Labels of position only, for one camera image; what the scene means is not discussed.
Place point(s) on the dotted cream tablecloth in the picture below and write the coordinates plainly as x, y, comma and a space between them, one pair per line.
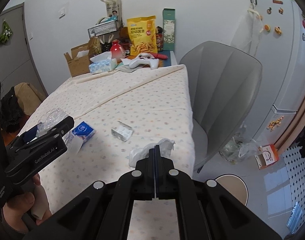
155, 103

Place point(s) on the orange white carton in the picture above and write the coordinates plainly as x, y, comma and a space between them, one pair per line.
267, 156

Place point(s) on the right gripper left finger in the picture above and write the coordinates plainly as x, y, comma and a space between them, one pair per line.
138, 184

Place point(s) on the black wire basket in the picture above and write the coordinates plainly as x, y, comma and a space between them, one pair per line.
103, 28

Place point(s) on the brown cardboard box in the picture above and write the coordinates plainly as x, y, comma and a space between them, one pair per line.
78, 60

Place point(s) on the clear plastic trash bag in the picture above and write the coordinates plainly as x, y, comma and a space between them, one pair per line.
239, 149

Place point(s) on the green tall box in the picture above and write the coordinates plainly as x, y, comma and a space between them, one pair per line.
169, 29

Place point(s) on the white game controller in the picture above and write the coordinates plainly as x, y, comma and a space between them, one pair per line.
144, 59

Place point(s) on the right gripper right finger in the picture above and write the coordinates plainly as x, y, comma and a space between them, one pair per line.
169, 181

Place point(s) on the white tote bag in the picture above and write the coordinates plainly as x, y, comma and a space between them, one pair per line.
113, 8

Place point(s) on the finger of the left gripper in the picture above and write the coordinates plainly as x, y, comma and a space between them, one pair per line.
61, 128

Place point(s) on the round white trash bin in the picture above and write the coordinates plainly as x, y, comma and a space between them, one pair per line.
235, 186

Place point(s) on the white refrigerator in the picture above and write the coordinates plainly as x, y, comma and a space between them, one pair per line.
281, 52

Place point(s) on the blue tissue box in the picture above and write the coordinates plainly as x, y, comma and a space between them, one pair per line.
102, 63

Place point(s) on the mesh bag on fridge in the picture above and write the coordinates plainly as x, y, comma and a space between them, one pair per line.
247, 35

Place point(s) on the yellow snack bag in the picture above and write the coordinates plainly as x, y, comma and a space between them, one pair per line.
142, 34

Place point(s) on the grey upholstered chair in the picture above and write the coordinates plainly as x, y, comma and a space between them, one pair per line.
223, 85

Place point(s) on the person's left hand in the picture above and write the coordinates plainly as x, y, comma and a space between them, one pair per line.
14, 210

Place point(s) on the crushed clear plastic bottle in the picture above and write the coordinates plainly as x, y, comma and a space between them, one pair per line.
50, 120

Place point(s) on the blue tissue packet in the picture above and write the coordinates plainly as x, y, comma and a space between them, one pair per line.
84, 131

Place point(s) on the red sauce bottle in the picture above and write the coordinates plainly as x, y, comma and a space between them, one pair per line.
159, 38

